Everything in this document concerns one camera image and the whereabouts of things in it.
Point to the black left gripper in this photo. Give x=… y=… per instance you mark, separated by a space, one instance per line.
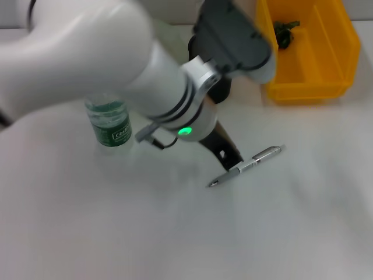
x=218 y=143

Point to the white grey ballpoint pen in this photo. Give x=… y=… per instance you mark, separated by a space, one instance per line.
x=262 y=154

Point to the clear bottle green label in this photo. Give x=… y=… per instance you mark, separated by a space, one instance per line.
x=112 y=131

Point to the dark green binder clip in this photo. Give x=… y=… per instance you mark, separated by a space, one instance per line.
x=284 y=35

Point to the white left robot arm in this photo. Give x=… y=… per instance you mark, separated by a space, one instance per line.
x=87 y=43

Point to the black mesh pen holder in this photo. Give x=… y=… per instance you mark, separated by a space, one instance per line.
x=221 y=90

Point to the yellow plastic storage bin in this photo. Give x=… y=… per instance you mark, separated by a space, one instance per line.
x=320 y=81

